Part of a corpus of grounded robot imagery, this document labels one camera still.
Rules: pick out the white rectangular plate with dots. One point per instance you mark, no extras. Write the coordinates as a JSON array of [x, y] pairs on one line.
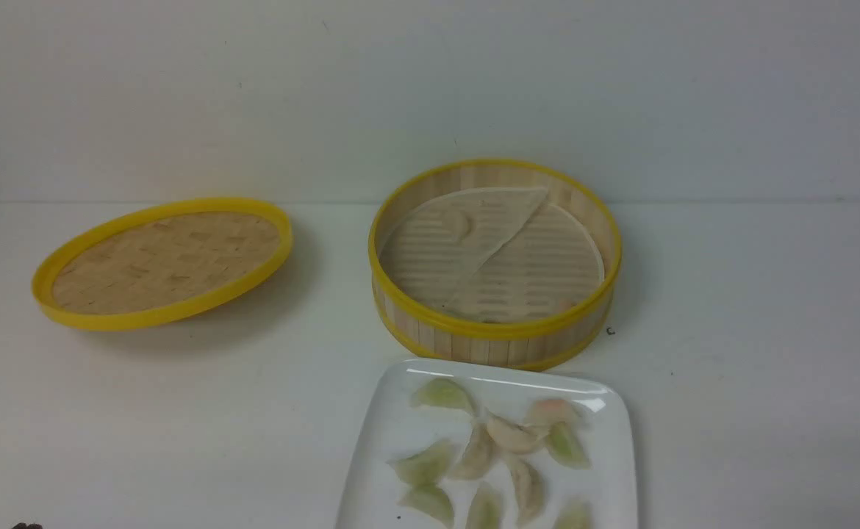
[[393, 428]]

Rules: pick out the beige dumpling middle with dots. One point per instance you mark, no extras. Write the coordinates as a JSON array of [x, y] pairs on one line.
[[477, 457]]

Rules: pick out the green dumpling bottom right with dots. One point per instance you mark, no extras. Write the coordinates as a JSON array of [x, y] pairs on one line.
[[576, 513]]

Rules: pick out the yellow-rimmed bamboo steamer basket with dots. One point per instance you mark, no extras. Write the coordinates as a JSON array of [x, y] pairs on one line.
[[532, 345]]

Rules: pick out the beige dumpling lower right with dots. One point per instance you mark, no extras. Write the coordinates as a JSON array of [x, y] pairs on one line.
[[529, 489]]

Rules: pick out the green dumpling top left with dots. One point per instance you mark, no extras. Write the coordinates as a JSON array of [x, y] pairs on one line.
[[443, 393]]

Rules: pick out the pink dumpling top right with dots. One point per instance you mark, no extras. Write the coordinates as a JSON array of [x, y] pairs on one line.
[[544, 413]]

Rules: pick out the green dumpling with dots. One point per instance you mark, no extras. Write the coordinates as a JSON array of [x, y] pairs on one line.
[[443, 393], [576, 513], [565, 447], [426, 467], [486, 509], [432, 501]]

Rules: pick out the green dumpling lower left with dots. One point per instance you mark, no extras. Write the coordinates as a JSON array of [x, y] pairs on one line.
[[432, 501]]

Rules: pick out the beige dumpling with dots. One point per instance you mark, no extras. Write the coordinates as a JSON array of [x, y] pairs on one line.
[[477, 457], [515, 438], [529, 489]]

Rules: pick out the green dumpling bottom centre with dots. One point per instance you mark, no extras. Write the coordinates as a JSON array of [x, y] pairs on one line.
[[486, 509]]

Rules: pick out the yellow-rimmed bamboo steamer lid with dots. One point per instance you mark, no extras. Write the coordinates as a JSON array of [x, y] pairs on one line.
[[163, 264]]

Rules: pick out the beige dumpling centre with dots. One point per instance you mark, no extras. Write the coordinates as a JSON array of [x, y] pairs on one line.
[[515, 438]]

